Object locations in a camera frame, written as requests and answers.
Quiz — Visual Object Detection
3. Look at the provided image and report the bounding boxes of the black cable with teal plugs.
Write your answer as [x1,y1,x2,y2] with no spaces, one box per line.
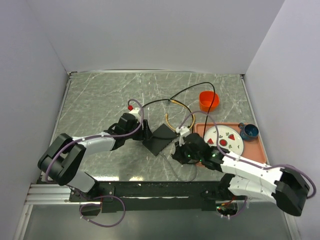
[143,98,173,108]

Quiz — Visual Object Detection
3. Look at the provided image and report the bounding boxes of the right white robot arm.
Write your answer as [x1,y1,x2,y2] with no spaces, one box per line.
[172,133,310,217]

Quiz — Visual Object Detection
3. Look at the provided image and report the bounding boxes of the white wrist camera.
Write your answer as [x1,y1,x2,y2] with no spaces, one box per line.
[175,126,191,146]
[129,107,141,119]

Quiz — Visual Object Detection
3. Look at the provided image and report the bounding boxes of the black network switch box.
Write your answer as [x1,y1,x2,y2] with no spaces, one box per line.
[142,123,178,156]

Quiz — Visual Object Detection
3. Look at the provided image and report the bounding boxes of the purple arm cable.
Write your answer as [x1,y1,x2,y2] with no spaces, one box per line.
[178,110,317,218]
[44,98,145,228]

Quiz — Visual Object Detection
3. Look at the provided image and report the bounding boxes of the orange plastic cup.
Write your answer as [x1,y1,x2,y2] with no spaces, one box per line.
[198,91,220,112]

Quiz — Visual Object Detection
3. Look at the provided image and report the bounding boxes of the blue ceramic mug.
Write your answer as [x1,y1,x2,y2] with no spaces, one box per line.
[238,122,259,142]

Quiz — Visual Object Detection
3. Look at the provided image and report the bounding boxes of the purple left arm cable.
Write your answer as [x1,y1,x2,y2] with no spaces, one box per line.
[44,98,145,228]

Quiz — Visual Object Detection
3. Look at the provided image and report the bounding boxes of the yellow ethernet cable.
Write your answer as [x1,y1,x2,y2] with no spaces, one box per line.
[165,99,195,131]

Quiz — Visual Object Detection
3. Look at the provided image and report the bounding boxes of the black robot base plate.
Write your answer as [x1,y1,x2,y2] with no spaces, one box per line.
[69,179,234,213]

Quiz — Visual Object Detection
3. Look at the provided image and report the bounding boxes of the grey ethernet cable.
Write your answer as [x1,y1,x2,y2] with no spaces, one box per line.
[159,152,198,182]

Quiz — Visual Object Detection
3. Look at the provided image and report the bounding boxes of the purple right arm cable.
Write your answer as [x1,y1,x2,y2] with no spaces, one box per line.
[178,110,317,218]

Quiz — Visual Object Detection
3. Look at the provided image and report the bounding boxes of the pink plastic tray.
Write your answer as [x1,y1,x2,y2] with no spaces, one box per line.
[194,122,267,164]

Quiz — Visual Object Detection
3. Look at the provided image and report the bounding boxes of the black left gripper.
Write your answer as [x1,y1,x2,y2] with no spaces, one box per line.
[124,119,153,141]

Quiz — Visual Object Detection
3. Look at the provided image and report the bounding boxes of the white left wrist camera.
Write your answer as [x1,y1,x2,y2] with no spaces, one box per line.
[129,107,141,119]

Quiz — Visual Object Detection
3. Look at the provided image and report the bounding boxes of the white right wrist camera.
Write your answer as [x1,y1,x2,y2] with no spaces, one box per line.
[175,126,191,146]

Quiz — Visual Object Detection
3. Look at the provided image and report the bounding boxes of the white watermelon pattern plate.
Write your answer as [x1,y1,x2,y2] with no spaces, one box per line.
[204,125,244,156]

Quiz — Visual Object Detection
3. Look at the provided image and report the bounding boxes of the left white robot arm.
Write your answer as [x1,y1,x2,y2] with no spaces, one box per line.
[37,113,152,201]

